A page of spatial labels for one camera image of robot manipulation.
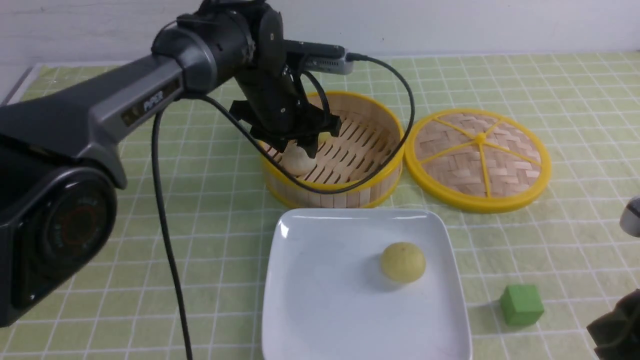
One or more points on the green checkered tablecloth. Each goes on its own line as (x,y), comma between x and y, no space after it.
(584,108)

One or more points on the yellow steamed bun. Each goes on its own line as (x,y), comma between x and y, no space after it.
(403,262)

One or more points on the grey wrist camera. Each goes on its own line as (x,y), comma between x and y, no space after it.
(317,57)

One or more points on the green foam cube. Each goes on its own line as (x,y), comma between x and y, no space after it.
(521,305)

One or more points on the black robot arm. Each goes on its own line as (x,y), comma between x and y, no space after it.
(60,164)

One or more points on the beige steamed bun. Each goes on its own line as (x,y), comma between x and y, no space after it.
(295,160)

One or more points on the woven bamboo steamer lid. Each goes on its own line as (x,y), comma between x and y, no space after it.
(477,161)

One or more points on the second robot arm dark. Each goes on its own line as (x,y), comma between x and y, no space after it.
(616,334)

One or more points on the bamboo steamer basket yellow rim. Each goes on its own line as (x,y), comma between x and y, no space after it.
(369,133)

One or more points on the white square plate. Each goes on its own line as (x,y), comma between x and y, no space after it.
(326,297)

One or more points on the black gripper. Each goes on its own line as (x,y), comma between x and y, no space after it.
(279,112)

